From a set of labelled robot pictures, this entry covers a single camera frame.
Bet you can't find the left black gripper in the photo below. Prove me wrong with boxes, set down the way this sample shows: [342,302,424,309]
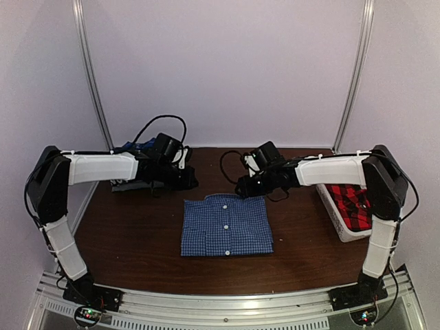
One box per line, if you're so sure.
[157,161,199,191]

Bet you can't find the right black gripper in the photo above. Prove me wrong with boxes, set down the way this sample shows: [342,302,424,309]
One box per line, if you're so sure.
[236,169,277,199]

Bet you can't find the dark blue plaid shirt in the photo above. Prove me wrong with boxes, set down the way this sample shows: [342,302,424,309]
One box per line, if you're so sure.
[113,137,155,154]

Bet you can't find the black grey printed shirt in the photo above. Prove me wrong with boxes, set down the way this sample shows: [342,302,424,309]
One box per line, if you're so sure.
[110,179,154,193]

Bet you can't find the blue small-check long sleeve shirt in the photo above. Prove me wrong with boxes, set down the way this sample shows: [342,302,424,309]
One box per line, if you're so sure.
[181,194,274,257]

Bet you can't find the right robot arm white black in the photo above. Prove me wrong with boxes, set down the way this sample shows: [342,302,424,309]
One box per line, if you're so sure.
[234,142,415,304]

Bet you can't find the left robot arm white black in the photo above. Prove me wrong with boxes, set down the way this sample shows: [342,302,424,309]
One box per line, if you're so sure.
[23,146,199,305]

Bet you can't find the red black plaid shirt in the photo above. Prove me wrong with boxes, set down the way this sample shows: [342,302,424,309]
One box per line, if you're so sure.
[325,184,372,232]

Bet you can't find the white plastic basket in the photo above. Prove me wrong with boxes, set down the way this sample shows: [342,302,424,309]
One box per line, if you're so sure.
[316,184,371,243]

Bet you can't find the left circuit board with leds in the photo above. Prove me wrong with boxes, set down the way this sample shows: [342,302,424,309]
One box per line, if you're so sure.
[74,306,102,327]

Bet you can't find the circuit board with leds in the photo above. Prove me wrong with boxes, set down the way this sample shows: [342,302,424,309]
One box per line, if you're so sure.
[74,306,102,327]
[350,307,378,327]

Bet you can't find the right circuit board with leds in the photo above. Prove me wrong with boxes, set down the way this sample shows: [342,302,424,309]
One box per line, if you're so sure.
[350,307,378,327]

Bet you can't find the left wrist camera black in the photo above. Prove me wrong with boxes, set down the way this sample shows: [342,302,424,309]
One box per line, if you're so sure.
[152,133,182,162]

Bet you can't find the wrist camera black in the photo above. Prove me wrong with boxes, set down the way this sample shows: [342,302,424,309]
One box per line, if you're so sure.
[152,133,182,162]
[250,141,285,170]

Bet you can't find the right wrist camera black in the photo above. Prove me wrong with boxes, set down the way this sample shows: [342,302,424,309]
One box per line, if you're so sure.
[250,141,285,170]

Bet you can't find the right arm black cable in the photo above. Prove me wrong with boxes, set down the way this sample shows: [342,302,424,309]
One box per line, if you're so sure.
[219,149,252,185]

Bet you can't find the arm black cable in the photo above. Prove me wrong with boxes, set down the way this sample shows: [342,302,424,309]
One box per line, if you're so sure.
[132,115,188,149]
[219,149,252,185]

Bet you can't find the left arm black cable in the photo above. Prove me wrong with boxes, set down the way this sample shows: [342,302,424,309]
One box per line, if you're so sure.
[132,115,188,149]

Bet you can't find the front aluminium rail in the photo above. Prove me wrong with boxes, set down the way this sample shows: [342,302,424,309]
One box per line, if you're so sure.
[27,271,427,330]

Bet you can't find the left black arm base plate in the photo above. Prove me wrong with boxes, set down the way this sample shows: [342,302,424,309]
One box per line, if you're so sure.
[63,284,122,312]

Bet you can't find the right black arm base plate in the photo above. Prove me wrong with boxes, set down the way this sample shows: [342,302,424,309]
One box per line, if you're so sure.
[328,284,388,311]

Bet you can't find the left aluminium frame post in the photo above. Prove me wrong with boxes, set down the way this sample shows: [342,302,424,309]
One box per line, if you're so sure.
[72,0,114,150]

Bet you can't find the aluminium frame post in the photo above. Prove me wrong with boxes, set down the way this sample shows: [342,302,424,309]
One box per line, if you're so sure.
[332,0,375,153]
[72,0,114,150]

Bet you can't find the right aluminium frame post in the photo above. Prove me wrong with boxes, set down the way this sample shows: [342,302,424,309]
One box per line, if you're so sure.
[332,0,375,153]

